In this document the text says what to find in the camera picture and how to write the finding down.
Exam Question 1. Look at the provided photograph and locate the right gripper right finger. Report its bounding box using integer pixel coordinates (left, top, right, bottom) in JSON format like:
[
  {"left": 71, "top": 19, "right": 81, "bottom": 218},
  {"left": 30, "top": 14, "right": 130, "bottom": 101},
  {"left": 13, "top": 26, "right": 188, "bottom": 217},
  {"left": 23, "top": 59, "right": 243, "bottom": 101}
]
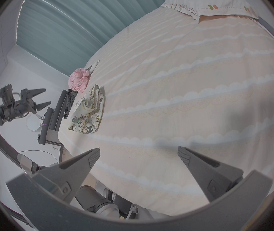
[{"left": 177, "top": 146, "right": 244, "bottom": 205}]

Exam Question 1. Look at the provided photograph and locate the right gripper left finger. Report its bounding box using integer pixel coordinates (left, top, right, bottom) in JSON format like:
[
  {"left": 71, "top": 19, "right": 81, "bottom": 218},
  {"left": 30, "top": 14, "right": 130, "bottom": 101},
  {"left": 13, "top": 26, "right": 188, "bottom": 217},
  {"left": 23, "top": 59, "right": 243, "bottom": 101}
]
[{"left": 32, "top": 148, "right": 101, "bottom": 203}]

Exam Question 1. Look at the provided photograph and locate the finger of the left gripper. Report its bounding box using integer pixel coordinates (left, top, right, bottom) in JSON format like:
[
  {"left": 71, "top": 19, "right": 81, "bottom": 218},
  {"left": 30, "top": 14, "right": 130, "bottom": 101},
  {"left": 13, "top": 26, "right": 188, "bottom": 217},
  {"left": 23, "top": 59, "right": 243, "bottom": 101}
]
[
  {"left": 27, "top": 88, "right": 47, "bottom": 98},
  {"left": 36, "top": 102, "right": 52, "bottom": 111}
]

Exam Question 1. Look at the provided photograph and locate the white printed pyjama top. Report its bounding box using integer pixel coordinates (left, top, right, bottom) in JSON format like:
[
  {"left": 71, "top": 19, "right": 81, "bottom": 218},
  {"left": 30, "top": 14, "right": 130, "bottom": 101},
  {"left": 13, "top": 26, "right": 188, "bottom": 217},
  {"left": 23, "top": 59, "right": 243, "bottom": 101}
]
[{"left": 67, "top": 84, "right": 105, "bottom": 134}]

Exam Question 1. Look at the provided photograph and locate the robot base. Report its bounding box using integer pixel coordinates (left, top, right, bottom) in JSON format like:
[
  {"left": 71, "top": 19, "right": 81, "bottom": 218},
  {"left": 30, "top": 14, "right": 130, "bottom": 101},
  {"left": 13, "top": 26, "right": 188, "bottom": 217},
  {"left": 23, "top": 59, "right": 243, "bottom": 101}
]
[{"left": 74, "top": 181, "right": 159, "bottom": 220}]

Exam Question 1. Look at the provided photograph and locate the bed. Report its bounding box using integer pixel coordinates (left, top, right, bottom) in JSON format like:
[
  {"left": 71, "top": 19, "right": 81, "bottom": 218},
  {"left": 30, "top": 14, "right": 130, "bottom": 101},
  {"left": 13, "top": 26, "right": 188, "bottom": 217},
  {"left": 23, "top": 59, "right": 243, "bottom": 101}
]
[{"left": 58, "top": 5, "right": 274, "bottom": 216}]

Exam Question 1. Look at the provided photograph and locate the white trash bin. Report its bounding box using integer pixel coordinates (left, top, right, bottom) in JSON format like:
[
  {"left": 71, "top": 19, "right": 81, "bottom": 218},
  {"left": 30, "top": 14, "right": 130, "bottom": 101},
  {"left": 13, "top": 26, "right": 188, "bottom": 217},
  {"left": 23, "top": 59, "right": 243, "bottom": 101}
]
[{"left": 26, "top": 114, "right": 42, "bottom": 132}]

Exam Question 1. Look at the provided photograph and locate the black garment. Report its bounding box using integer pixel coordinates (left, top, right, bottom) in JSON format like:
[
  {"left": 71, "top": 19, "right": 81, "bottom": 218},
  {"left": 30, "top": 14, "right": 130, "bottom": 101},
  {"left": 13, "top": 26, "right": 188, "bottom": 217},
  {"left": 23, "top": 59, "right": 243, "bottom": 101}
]
[{"left": 63, "top": 89, "right": 79, "bottom": 120}]

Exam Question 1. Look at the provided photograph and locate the pink garment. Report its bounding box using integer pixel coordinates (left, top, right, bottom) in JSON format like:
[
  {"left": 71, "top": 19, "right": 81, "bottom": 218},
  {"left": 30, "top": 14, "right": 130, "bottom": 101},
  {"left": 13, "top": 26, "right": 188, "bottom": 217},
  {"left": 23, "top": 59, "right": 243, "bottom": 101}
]
[{"left": 68, "top": 68, "right": 91, "bottom": 93}]

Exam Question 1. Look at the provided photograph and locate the blue-green curtain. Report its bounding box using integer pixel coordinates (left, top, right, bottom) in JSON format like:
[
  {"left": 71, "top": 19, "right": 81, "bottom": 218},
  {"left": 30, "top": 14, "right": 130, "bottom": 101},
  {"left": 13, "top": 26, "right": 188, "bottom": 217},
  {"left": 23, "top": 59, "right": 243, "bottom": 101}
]
[
  {"left": 26, "top": 0, "right": 193, "bottom": 44},
  {"left": 15, "top": 0, "right": 105, "bottom": 77}
]

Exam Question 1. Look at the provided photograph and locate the white and grey garment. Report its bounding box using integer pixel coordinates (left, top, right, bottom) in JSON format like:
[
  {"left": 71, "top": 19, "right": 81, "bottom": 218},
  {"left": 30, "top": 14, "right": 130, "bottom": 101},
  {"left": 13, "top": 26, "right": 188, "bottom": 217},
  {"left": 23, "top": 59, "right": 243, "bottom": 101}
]
[{"left": 86, "top": 59, "right": 101, "bottom": 72}]

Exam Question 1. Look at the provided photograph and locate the white printed pillow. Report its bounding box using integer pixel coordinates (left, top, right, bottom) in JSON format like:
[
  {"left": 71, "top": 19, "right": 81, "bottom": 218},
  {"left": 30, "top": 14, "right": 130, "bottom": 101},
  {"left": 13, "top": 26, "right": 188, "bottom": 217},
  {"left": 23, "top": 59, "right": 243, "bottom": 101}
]
[{"left": 161, "top": 0, "right": 259, "bottom": 21}]

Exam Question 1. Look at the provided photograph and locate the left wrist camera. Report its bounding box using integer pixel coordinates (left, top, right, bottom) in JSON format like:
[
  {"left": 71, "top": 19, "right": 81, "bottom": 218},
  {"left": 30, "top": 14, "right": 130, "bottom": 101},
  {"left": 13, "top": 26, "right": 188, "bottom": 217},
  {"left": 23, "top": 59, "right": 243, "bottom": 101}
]
[{"left": 0, "top": 85, "right": 15, "bottom": 103}]

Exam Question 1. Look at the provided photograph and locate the black cable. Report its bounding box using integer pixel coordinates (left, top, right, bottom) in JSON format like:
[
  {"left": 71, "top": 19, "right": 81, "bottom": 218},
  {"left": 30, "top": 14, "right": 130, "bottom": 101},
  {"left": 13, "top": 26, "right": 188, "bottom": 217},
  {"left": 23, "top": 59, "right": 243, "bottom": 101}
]
[{"left": 19, "top": 150, "right": 58, "bottom": 164}]

